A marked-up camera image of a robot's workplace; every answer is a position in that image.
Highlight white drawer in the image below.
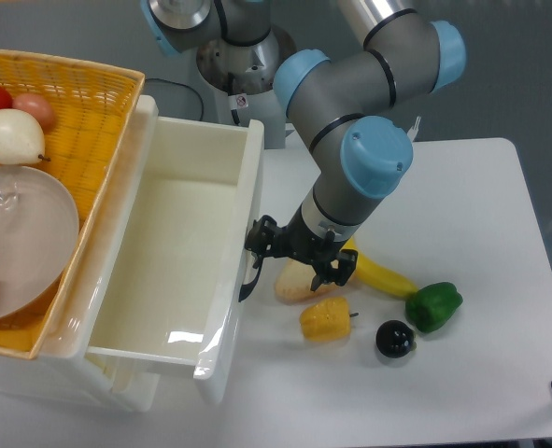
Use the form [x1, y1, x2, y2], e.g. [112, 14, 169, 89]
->
[86, 116, 265, 406]

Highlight pink peach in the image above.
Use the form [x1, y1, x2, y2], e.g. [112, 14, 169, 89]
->
[12, 92, 56, 132]

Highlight black cable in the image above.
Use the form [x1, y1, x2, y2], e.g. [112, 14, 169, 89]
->
[143, 77, 205, 122]

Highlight yellow wicker basket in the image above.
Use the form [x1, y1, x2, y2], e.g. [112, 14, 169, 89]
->
[0, 49, 145, 359]

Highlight yellow bell pepper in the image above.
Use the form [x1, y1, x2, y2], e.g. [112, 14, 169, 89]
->
[299, 297, 351, 343]

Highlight white pear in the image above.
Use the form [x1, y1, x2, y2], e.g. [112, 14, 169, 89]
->
[0, 109, 50, 165]

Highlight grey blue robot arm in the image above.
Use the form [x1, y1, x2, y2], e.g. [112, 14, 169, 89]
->
[141, 1, 467, 289]

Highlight black top drawer handle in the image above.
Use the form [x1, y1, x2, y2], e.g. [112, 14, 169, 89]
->
[238, 256, 263, 302]

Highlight green bell pepper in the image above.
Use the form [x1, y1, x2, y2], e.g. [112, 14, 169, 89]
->
[405, 282, 463, 333]

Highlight dark purple mangosteen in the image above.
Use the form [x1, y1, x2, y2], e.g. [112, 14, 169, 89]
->
[375, 320, 416, 358]

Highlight bread slice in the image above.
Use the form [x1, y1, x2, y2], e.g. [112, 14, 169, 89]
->
[275, 259, 337, 304]

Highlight beige plate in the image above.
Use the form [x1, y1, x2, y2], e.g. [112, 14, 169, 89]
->
[0, 166, 79, 319]

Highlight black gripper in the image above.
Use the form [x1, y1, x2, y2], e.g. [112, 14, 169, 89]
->
[244, 215, 359, 292]

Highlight white drawer cabinet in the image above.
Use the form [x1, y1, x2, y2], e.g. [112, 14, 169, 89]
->
[0, 95, 159, 412]

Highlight yellow banana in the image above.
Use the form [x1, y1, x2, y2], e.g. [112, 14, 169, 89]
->
[343, 238, 418, 300]

